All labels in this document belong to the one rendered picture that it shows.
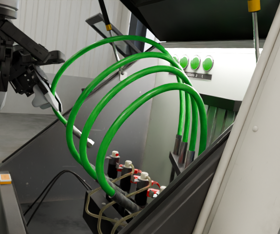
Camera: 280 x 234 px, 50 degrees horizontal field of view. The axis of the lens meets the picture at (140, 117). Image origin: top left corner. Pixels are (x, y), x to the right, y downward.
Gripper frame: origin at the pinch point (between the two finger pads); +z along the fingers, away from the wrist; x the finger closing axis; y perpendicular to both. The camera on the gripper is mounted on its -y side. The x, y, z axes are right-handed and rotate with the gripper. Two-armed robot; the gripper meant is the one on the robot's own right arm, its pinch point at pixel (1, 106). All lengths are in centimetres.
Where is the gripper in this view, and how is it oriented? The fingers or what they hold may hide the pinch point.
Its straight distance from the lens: 71.6
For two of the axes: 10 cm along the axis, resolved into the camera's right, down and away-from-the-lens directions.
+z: -1.5, 9.8, 1.4
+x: 4.7, 1.9, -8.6
